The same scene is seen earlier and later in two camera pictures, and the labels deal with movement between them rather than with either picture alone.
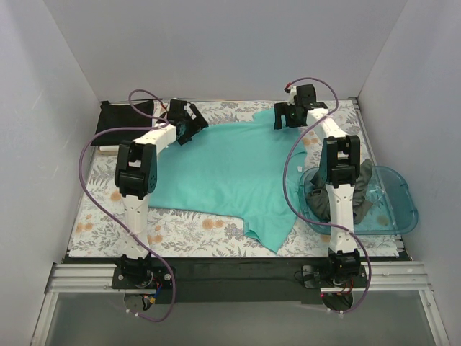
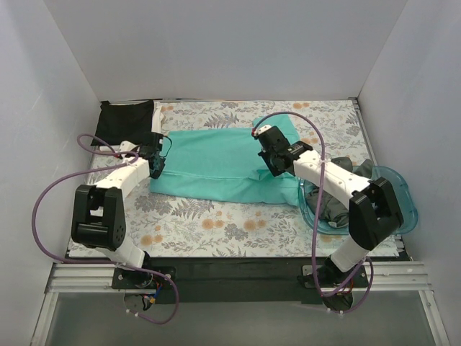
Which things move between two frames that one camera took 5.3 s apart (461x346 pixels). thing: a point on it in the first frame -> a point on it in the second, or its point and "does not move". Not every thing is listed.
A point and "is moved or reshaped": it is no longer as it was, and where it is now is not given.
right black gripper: x=291 y=109 -> x=271 y=163
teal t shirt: x=247 y=170 is moved or reshaped
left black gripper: x=188 y=123 -> x=157 y=166
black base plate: x=238 y=280 does not move
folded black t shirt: x=118 y=115 does not move
